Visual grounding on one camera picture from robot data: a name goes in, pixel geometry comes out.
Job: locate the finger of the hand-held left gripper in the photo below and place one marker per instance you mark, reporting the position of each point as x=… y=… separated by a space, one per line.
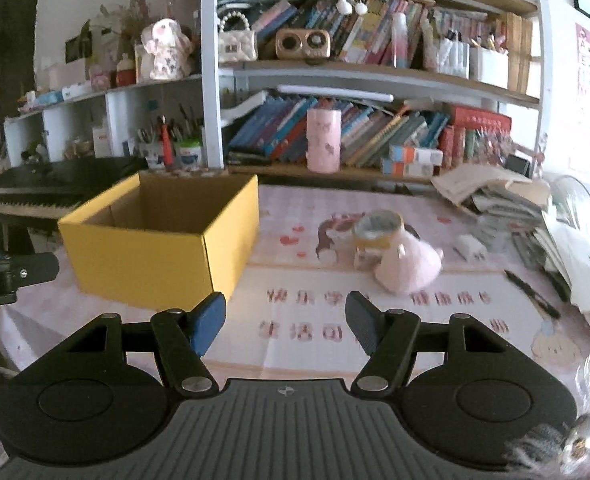
x=40 y=267

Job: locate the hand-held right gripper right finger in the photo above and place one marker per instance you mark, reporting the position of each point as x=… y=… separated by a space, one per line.
x=362 y=325

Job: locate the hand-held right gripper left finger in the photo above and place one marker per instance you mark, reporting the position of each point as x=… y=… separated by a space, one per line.
x=210 y=322

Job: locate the pink knitted hat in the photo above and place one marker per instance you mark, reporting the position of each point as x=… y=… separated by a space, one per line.
x=410 y=270

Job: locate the yellow tape roll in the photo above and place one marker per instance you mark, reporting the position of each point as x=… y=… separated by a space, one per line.
x=370 y=243

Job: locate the yellow cardboard box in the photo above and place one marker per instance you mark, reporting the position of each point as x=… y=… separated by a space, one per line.
x=140 y=260

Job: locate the pink printed desk mat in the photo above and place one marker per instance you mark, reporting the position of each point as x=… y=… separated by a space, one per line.
x=285 y=355

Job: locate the black piano keyboard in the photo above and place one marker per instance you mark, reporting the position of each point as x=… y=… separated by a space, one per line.
x=50 y=180

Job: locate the white charger plug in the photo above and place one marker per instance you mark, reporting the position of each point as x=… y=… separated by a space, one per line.
x=470 y=248

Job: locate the white and red carton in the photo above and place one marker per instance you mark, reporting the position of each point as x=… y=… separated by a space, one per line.
x=101 y=141

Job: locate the orange and white small box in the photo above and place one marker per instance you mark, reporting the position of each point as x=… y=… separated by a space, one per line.
x=405 y=168
x=417 y=155

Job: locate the white jar with blue label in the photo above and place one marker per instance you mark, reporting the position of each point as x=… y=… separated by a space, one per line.
x=189 y=155

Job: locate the black pen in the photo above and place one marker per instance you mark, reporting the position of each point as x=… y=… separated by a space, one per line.
x=532 y=294

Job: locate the red marker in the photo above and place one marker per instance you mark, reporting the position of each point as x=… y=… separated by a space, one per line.
x=167 y=145

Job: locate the white low shelf cabinet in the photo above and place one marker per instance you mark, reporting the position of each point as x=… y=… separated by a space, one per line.
x=125 y=102

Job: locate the pink printed cylinder cup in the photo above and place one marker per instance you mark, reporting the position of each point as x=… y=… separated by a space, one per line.
x=324 y=140

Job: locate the pile of papers and books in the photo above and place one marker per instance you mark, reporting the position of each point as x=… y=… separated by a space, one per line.
x=500 y=195

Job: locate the slanted row of blue books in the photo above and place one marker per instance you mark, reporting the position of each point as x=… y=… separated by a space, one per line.
x=275 y=127

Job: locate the small red figurine jar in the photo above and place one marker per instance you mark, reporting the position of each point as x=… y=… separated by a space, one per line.
x=126 y=72

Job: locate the small black box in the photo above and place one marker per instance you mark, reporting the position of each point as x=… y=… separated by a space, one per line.
x=517 y=165

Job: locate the red book box set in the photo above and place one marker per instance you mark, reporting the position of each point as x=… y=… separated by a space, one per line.
x=480 y=122

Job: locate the white light bar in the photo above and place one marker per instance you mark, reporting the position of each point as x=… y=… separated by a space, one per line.
x=335 y=92

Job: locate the white and wood bookshelf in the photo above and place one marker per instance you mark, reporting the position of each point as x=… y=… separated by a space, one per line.
x=211 y=85

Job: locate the clear plastic container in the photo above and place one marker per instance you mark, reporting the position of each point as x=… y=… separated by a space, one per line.
x=577 y=200

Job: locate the pink floral plush doll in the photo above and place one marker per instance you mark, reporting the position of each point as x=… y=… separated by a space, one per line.
x=167 y=52

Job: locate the fluffy silver pompom charm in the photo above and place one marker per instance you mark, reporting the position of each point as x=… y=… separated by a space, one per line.
x=587 y=440

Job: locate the dried flower bunch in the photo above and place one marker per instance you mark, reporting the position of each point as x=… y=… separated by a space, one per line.
x=130 y=15

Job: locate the clear pen holder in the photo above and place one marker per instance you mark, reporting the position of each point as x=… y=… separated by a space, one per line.
x=453 y=57

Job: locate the white pen storage box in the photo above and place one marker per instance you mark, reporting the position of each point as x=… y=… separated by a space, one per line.
x=489 y=67

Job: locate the wooden retro speaker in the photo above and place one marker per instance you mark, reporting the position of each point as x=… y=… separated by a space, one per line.
x=302 y=44

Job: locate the row of colourful paperback books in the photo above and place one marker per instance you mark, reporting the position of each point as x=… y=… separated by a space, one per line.
x=355 y=30

